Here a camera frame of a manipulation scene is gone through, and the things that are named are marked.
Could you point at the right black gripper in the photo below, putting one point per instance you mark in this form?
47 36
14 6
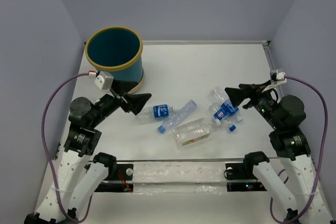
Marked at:
236 95

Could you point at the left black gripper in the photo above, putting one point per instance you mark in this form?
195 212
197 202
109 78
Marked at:
137 100

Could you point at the blue label plastic bottle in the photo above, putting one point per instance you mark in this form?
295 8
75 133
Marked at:
155 113

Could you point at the red blue label bottle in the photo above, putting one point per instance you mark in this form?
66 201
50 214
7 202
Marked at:
217 112

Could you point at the large clear white-cap bottle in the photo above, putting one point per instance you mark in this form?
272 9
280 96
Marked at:
192 132

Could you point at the crushed blue cap bottle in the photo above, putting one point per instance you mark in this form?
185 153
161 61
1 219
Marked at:
178 117

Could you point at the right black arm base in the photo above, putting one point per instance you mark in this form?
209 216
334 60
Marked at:
239 180

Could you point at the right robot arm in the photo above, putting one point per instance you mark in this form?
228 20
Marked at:
301 201

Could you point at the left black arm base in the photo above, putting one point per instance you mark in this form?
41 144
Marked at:
119 181

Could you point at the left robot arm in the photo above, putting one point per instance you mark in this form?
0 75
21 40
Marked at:
80 171

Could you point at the teal round bin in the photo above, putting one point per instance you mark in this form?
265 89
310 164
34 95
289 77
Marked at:
117 50

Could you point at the loose blue bottle cap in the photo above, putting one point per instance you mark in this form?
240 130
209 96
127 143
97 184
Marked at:
232 128

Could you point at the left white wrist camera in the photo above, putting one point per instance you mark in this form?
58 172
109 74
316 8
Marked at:
104 81

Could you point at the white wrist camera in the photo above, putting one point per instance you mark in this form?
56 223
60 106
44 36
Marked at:
104 81
277 78

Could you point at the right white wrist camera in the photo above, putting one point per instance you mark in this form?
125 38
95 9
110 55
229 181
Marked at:
277 78

